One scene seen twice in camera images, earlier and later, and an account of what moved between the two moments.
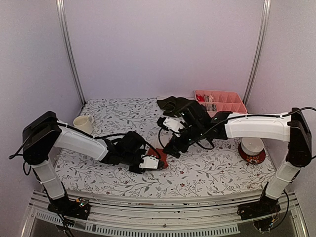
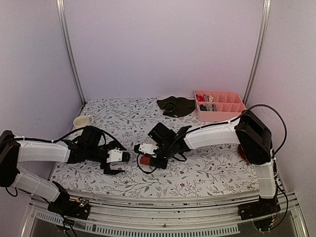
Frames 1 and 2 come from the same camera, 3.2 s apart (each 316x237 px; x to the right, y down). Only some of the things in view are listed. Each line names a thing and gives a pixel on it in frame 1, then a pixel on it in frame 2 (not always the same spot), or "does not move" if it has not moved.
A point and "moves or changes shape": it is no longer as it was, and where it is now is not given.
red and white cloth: x=161 y=153 moves or changes shape
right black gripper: x=174 y=150 to x=163 y=165
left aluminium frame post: x=61 y=8 does not move
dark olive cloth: x=172 y=105 does not move
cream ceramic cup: x=84 y=123 does not move
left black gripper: x=135 y=171 to x=107 y=168
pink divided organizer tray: x=219 y=100 does not move
